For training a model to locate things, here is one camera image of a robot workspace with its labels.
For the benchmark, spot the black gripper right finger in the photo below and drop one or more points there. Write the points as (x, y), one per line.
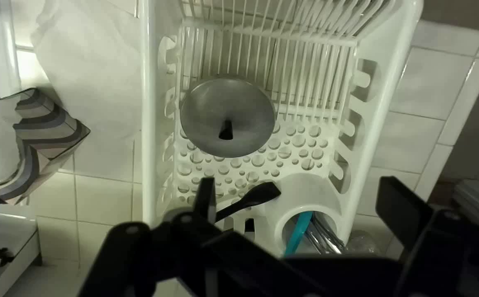
(442, 245)

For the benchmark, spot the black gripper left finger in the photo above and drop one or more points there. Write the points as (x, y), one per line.
(134, 260)

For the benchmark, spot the silver metal spoon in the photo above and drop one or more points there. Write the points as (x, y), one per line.
(329, 235)

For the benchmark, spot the white plastic dish rack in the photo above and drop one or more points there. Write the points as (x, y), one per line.
(329, 69)

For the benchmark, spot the white kitchen stove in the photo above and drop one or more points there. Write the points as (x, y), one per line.
(19, 243)

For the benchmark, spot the silver metal fork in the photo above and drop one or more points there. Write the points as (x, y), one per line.
(319, 237)

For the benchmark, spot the teal plastic salad fork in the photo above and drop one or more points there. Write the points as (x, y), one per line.
(298, 234)

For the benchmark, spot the silver pot lid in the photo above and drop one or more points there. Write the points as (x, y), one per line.
(227, 116)

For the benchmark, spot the white cloth towel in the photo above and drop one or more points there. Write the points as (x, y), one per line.
(90, 50)

